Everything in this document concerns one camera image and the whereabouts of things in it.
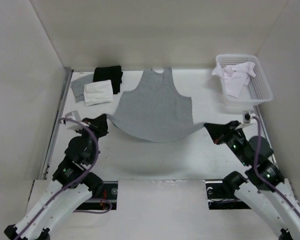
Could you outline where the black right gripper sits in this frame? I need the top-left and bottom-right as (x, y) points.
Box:
(203, 119), (251, 166)

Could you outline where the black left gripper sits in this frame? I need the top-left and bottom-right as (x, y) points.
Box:
(75, 113), (110, 164)

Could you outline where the grey tank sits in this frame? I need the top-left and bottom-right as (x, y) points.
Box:
(70, 74), (94, 103)
(108, 67), (204, 143)

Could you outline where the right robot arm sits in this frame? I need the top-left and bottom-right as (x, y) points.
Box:
(204, 121), (300, 240)

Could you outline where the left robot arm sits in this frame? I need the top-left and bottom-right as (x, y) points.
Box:
(4, 114), (108, 240)

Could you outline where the folded white tank top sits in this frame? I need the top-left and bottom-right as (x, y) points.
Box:
(83, 80), (114, 107)

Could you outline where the folded grey tank top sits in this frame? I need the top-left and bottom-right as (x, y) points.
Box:
(70, 74), (94, 103)

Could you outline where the folded black tank top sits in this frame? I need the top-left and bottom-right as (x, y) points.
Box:
(93, 65), (123, 95)

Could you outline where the white tank top in basket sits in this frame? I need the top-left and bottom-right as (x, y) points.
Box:
(211, 61), (256, 98)

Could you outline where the white plastic laundry basket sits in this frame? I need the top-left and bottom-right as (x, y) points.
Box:
(215, 54), (273, 108)

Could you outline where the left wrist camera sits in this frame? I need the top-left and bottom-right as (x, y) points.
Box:
(64, 110), (83, 131)

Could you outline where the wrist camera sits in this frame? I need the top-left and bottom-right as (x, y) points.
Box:
(242, 110), (257, 125)
(64, 110), (83, 131)

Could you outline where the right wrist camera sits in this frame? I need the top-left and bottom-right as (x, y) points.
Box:
(242, 110), (257, 125)

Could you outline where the right metal table rail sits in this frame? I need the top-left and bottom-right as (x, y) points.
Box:
(253, 105), (276, 161)

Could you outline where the metal table rail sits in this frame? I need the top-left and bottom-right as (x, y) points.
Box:
(253, 105), (276, 161)
(39, 66), (74, 180)

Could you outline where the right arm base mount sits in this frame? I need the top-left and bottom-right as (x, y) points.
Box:
(205, 180), (250, 210)

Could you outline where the left metal table rail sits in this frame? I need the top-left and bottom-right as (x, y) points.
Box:
(39, 66), (74, 180)

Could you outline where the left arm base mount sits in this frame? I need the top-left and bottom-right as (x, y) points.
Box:
(77, 181), (118, 211)

